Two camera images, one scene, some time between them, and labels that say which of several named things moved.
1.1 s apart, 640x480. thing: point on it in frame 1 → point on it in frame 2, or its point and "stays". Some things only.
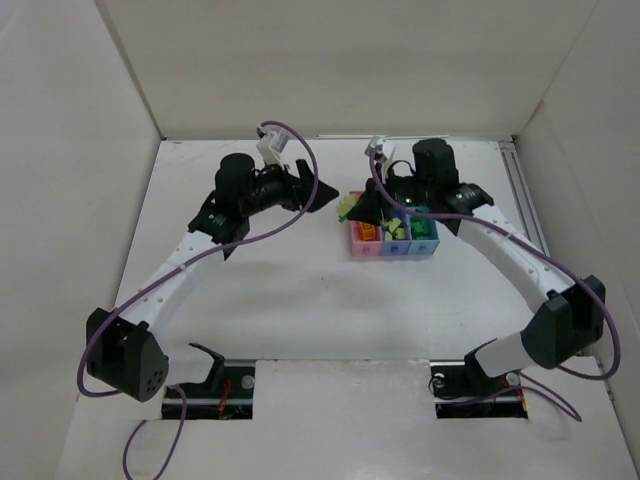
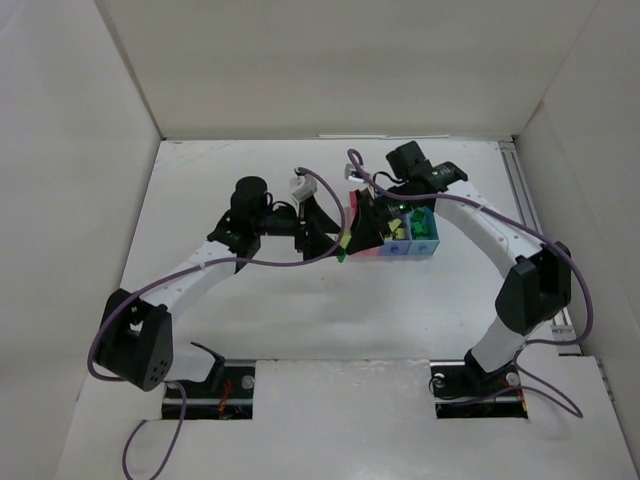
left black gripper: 298,186 → 304,228
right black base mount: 462,390 stays
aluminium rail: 521,194 stays
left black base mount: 227,395 stays
